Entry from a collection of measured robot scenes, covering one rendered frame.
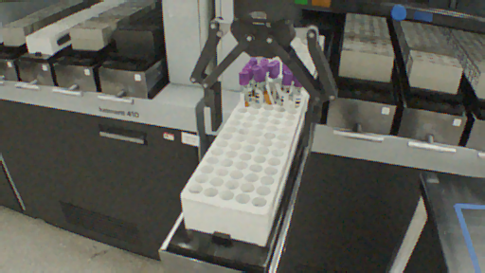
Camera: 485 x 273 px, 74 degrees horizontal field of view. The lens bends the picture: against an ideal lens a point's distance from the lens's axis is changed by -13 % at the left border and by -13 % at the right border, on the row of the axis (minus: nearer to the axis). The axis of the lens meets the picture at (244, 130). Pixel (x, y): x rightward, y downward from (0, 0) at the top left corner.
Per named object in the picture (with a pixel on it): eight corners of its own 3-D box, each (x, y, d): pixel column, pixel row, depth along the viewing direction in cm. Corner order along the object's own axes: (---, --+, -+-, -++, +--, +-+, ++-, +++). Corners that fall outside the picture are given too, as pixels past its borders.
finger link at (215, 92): (213, 90, 50) (208, 89, 51) (216, 132, 54) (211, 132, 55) (221, 81, 53) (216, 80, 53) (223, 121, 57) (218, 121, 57)
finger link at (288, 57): (268, 30, 47) (277, 25, 47) (319, 95, 50) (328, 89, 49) (260, 40, 44) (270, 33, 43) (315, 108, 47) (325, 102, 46)
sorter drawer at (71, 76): (169, 17, 149) (167, -4, 144) (199, 19, 145) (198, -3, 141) (47, 95, 90) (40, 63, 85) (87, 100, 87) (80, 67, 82)
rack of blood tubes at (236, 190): (250, 115, 67) (250, 83, 64) (304, 122, 65) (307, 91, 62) (184, 234, 43) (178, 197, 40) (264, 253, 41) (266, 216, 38)
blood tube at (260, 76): (279, 124, 60) (260, 69, 53) (270, 123, 61) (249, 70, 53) (282, 117, 61) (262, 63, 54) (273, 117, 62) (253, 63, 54)
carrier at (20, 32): (31, 44, 101) (27, 25, 98) (26, 46, 99) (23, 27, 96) (8, 43, 104) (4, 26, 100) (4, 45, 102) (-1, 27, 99)
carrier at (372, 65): (389, 80, 77) (394, 54, 74) (389, 83, 75) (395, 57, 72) (337, 72, 80) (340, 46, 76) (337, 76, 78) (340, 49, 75)
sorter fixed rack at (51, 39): (89, 25, 120) (86, 8, 117) (112, 26, 118) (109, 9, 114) (28, 57, 96) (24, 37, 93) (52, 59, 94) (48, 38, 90)
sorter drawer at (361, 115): (341, 32, 132) (344, 9, 127) (378, 37, 129) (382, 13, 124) (323, 137, 73) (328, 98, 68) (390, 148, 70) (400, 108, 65)
